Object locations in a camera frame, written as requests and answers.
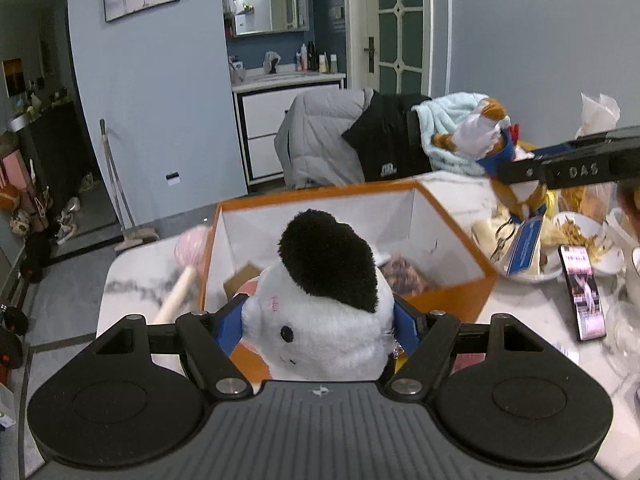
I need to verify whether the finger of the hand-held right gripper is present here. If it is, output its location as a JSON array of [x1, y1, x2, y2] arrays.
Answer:
[[520, 129, 640, 159], [497, 147, 640, 193]]

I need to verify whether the light blue fleece garment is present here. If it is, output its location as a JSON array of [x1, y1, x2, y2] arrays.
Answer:
[[415, 92, 521, 176]]

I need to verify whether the black smartphone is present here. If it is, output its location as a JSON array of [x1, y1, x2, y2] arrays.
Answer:
[[557, 244, 607, 343]]

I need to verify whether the pink bag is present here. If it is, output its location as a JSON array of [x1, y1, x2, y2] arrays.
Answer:
[[0, 152, 31, 191]]

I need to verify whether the gold cube box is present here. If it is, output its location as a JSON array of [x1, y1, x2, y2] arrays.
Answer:
[[223, 261, 263, 301]]

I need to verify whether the white vanity cabinet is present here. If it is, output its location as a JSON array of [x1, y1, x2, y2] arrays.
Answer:
[[231, 72, 347, 186]]

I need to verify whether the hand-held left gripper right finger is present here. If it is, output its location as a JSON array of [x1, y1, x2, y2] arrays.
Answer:
[[381, 293, 549, 400]]

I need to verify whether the pink wallet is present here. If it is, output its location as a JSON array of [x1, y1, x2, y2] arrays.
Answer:
[[451, 351, 487, 375]]

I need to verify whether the orange cardboard box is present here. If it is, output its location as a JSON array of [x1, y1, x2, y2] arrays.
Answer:
[[199, 180, 498, 381]]

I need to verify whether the blue white hang tag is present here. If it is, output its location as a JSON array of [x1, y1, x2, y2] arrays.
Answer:
[[506, 215, 545, 278]]

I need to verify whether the grey puffer jacket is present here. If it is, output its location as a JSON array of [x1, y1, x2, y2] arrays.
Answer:
[[274, 87, 376, 191]]

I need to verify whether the black jacket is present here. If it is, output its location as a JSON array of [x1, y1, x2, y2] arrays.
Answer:
[[341, 91, 435, 183]]

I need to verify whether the white bowl of shreds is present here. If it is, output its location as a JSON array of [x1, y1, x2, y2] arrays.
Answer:
[[545, 211, 623, 273]]

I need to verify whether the red panda sailor plush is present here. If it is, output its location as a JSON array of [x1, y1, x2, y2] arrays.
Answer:
[[431, 97, 548, 221]]

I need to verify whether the white bowl of buns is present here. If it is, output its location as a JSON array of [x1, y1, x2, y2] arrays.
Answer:
[[470, 217, 563, 283]]

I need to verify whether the patterned ball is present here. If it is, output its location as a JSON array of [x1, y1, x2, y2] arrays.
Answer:
[[10, 208, 32, 236]]

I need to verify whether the shredded potato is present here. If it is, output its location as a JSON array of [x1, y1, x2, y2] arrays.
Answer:
[[555, 217, 613, 261]]

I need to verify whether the clear snack bag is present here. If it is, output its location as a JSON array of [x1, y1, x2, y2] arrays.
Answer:
[[560, 92, 623, 221]]

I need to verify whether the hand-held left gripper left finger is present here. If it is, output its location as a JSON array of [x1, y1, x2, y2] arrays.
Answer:
[[94, 293, 254, 401]]

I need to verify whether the clear glass bowl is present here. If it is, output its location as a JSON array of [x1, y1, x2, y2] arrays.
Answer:
[[602, 300, 640, 381]]

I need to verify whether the broom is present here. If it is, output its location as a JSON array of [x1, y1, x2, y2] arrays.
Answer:
[[99, 119, 160, 253]]

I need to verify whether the door with glass panel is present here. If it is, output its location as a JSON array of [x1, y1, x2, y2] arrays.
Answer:
[[365, 0, 436, 96]]

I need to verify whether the massage hammer with cream handle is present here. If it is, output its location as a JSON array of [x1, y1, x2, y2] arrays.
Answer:
[[151, 225, 213, 326]]

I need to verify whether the white plush with black ear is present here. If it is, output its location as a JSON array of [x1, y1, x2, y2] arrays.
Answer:
[[239, 208, 398, 381]]

